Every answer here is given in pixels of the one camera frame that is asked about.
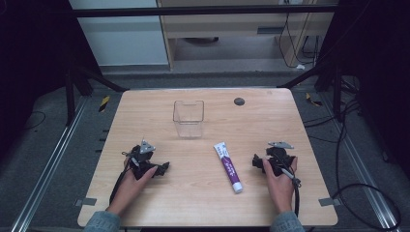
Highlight purple white toothpaste tube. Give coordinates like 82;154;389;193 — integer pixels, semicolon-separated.
213;141;244;194

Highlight thin black floor cable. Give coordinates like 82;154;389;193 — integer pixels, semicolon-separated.
22;110;47;131

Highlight clear plastic container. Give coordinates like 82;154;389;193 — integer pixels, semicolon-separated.
172;100;206;140

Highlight black horizontal bar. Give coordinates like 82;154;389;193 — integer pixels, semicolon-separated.
71;5;338;18

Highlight person's right hand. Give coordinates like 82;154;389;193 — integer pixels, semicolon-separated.
261;156;299;215

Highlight person's left hand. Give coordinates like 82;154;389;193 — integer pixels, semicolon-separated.
106;157;160;217

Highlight white cabinet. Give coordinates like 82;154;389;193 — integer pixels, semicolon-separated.
69;0;169;68

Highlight dark curtain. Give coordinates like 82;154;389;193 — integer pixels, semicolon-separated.
317;0;410;182
0;0;102;159

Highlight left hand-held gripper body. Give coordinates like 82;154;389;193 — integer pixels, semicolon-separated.
128;138;162;181

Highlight black metal stand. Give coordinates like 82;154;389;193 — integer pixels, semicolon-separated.
63;62;130;128
276;59;345;123

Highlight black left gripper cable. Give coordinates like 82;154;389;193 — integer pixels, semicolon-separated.
108;150;140;206

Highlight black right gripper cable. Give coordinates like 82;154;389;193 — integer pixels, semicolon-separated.
278;165;303;218

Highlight grey table bracket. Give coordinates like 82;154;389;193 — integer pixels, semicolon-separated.
73;196;98;208
317;196;341;208

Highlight black looped floor cable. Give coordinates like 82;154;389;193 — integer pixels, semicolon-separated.
331;183;403;232

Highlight yellow black tape strip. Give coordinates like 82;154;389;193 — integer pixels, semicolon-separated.
305;92;324;108
98;95;111;113

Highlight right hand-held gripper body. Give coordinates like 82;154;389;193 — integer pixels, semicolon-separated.
264;140;297;177

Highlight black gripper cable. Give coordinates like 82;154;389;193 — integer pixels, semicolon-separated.
108;150;140;206
278;165;303;218

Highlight aluminium floor rail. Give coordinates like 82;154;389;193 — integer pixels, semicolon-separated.
9;96;91;232
318;92;399;232

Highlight black hanging desk cables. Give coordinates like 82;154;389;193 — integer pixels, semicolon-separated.
278;12;321;70

